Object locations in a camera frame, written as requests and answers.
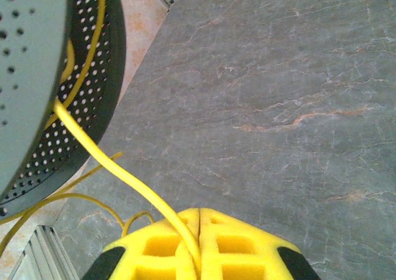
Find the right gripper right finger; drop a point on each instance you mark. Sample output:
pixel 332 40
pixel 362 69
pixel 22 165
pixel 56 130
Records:
pixel 241 252

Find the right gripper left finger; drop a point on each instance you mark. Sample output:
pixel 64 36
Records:
pixel 154 252

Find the wide grooved aluminium rail base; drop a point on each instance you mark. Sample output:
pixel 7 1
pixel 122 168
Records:
pixel 46 255

